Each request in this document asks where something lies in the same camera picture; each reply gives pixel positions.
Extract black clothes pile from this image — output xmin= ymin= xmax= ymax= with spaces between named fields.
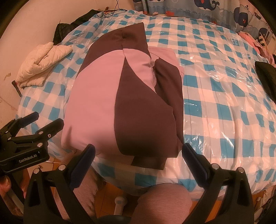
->
xmin=254 ymin=61 xmax=276 ymax=95

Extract whale print curtain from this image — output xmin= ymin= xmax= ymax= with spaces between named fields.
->
xmin=132 ymin=0 xmax=276 ymax=47

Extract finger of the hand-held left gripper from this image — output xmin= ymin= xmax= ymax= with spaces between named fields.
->
xmin=0 ymin=112 xmax=39 ymax=139
xmin=35 ymin=118 xmax=65 ymax=142

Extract blue checkered bed cover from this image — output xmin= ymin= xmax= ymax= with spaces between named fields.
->
xmin=16 ymin=9 xmax=276 ymax=199

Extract cream quilted jacket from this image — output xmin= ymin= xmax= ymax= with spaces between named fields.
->
xmin=16 ymin=42 xmax=73 ymax=88

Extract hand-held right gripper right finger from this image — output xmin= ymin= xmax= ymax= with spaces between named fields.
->
xmin=182 ymin=143 xmax=254 ymax=224

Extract pink and brown hoodie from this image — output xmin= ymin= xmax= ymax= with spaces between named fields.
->
xmin=61 ymin=22 xmax=185 ymax=170

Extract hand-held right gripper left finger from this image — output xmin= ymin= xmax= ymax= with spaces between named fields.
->
xmin=23 ymin=144 xmax=102 ymax=224

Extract person's right leg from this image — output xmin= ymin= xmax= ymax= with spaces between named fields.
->
xmin=132 ymin=185 xmax=193 ymax=224

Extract black and white striped cloth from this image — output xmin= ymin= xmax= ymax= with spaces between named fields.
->
xmin=258 ymin=32 xmax=269 ymax=47

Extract black jacket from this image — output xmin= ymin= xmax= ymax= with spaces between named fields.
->
xmin=53 ymin=9 xmax=98 ymax=46

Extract pink clothes pile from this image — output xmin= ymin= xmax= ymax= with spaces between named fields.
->
xmin=238 ymin=32 xmax=276 ymax=65

